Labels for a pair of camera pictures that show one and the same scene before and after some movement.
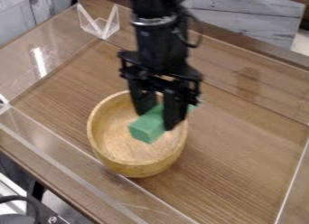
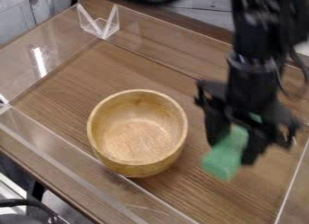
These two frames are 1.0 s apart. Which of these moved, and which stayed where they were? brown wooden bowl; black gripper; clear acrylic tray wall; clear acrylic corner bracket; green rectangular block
Moved: green rectangular block; black gripper
Stayed: clear acrylic tray wall; brown wooden bowl; clear acrylic corner bracket
